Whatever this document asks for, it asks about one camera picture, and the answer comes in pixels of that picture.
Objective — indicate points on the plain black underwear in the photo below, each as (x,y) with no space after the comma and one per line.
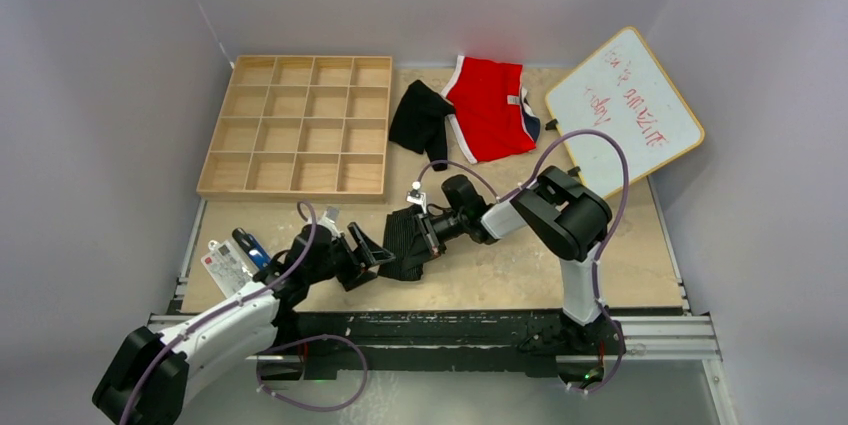
(418,124)

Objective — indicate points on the red white blue underwear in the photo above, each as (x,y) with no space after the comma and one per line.
(492,118)

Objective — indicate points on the white board with wooden frame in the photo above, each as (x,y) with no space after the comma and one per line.
(622,91)

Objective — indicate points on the black striped underwear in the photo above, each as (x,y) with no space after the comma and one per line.
(402,237)

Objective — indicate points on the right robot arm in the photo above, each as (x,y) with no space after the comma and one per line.
(568,218)

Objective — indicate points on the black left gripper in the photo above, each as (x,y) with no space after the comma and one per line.
(353,269)

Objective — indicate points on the plastic packaged card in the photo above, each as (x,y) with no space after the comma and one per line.
(228,266)

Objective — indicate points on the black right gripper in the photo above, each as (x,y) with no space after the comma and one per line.
(429,231)

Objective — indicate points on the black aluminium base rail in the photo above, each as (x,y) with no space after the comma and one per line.
(538,343)

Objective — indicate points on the wooden compartment tray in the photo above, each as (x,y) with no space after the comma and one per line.
(301,126)

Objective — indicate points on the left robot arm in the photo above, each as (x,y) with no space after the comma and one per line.
(154,374)

